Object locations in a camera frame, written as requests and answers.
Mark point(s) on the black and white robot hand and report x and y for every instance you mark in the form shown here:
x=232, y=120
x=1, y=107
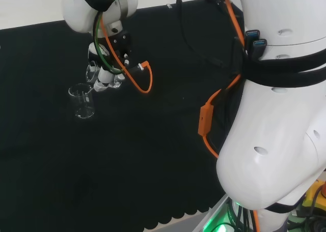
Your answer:
x=105, y=75

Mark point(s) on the clear glass beaker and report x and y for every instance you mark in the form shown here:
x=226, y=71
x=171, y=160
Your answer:
x=82, y=107
x=91, y=72

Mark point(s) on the black bench cloth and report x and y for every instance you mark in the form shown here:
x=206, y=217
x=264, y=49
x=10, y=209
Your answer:
x=102, y=153

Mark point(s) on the blue USB plug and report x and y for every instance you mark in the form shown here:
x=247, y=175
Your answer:
x=252, y=34
x=259, y=47

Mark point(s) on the yellow stop button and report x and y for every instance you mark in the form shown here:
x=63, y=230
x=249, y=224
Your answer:
x=312, y=196

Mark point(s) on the metal base plate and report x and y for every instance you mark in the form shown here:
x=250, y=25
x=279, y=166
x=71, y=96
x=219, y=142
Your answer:
x=214, y=214

